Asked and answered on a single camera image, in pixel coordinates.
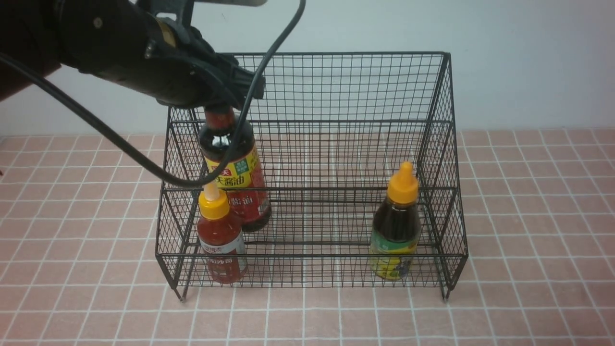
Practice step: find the small red chili sauce bottle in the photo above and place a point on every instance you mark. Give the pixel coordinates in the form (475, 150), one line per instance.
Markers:
(221, 236)

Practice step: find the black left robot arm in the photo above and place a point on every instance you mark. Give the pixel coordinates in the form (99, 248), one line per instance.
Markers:
(102, 38)

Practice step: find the dark green-label sauce bottle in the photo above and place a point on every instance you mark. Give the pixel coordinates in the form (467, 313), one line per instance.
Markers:
(396, 226)

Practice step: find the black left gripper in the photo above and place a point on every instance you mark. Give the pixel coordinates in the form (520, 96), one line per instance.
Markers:
(191, 74)

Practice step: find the tall soy sauce bottle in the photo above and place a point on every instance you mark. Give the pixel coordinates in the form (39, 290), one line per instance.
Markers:
(243, 177)

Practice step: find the black wire mesh shelf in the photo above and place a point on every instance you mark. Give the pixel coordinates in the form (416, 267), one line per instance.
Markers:
(331, 130)

